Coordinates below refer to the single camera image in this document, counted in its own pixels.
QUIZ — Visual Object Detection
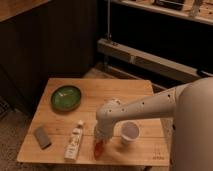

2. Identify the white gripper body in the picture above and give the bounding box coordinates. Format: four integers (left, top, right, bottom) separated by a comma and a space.
94, 124, 114, 143

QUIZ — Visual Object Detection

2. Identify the white tube bottle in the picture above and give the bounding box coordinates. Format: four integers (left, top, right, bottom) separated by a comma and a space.
64, 120, 84, 161

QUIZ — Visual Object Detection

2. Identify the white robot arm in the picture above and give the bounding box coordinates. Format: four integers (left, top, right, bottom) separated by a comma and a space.
94, 77, 213, 171

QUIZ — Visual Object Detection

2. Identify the wooden table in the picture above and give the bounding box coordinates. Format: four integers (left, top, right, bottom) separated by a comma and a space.
17, 78, 169, 166

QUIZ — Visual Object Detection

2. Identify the grey sponge block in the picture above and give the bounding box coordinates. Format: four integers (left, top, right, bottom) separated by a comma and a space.
33, 126, 52, 149

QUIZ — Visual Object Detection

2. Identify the wooden bench beam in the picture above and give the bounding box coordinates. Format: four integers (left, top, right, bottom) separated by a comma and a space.
97, 38, 200, 83

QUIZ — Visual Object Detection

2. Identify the metal pole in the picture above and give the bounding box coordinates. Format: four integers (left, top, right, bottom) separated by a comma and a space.
107, 0, 111, 42

